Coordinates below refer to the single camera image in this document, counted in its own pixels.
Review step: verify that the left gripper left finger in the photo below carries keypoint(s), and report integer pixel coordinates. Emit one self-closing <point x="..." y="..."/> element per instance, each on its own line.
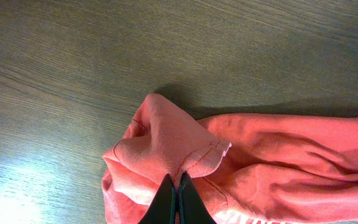
<point x="162" y="210"/>

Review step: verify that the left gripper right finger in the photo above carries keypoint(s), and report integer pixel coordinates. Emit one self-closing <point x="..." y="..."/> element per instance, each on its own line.
<point x="190" y="205"/>

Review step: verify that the orange t-shirt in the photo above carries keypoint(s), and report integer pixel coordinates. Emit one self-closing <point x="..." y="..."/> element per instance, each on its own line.
<point x="246" y="167"/>

